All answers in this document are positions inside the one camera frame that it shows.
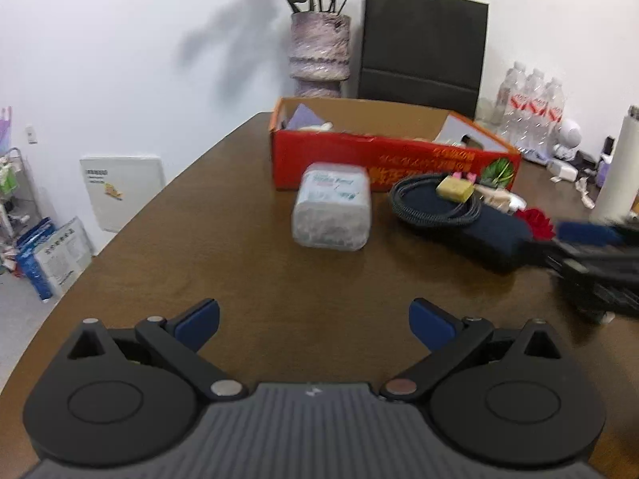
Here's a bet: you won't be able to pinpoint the red fabric flower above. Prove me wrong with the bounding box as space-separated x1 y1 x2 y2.
514 208 556 241

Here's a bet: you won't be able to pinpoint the navy blue pouch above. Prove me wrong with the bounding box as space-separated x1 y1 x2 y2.
444 206 533 275

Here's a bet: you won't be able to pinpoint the beige charger block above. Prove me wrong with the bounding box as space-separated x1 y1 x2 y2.
435 175 474 203

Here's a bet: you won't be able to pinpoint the black cable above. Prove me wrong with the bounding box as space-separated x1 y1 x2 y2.
389 173 484 226

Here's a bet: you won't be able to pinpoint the white wet wipes pack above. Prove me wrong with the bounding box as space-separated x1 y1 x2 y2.
292 162 371 252

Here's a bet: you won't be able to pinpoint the white thermos bottle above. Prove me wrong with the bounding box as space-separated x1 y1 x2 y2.
590 106 639 224

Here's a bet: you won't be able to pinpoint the white power adapter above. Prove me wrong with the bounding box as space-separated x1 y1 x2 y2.
546 159 578 183

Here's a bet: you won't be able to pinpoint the water bottle middle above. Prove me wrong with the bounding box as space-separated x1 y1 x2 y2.
507 68 545 150

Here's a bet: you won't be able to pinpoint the water bottle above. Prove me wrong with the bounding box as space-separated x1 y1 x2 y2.
492 62 526 129
533 77 566 157
507 68 545 150

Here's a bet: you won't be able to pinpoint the water bottle left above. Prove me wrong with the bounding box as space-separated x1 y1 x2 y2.
492 62 526 129

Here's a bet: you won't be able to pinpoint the water bottle right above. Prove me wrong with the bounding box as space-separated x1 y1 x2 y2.
533 77 566 157

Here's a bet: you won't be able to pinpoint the blue white boxes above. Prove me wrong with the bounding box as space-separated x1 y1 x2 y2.
16 218 93 301

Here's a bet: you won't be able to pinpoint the red cardboard box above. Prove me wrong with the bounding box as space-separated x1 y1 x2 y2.
270 97 521 192

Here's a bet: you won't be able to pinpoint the black paper bag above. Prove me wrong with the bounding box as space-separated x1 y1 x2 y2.
357 0 488 118

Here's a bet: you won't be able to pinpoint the purple plastic bag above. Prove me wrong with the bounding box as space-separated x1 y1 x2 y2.
0 106 12 154

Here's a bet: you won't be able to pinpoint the purple textured vase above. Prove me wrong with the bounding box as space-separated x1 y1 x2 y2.
288 11 351 99

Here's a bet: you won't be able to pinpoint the white round camera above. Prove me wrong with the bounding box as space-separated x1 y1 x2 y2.
552 119 583 161

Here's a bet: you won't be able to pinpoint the white wall panel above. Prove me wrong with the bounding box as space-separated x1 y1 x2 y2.
80 156 166 232

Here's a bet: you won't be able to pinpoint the metal wire rack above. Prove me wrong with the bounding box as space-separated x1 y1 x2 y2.
0 147 42 258

